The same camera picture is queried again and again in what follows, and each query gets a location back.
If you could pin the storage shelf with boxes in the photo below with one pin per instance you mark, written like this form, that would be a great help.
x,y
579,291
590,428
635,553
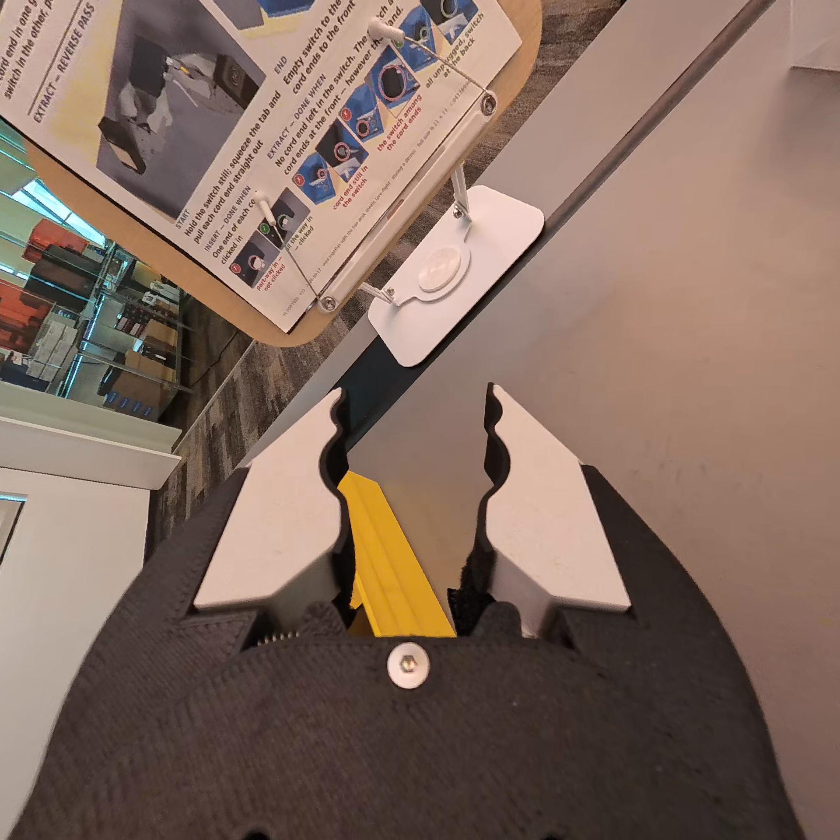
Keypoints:
x,y
79,315

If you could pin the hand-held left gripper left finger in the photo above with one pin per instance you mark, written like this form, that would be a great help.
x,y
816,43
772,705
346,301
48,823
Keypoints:
x,y
282,525

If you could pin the yellow divided plastic bin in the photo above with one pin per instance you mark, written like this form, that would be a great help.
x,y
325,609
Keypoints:
x,y
394,564

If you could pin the wooden board with instruction sheet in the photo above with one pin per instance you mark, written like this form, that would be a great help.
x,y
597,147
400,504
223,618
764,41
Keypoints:
x,y
229,131

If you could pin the white stand base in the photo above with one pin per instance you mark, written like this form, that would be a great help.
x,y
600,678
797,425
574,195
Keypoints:
x,y
472,262

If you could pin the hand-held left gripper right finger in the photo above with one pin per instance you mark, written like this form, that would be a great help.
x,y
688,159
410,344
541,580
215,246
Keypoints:
x,y
551,525

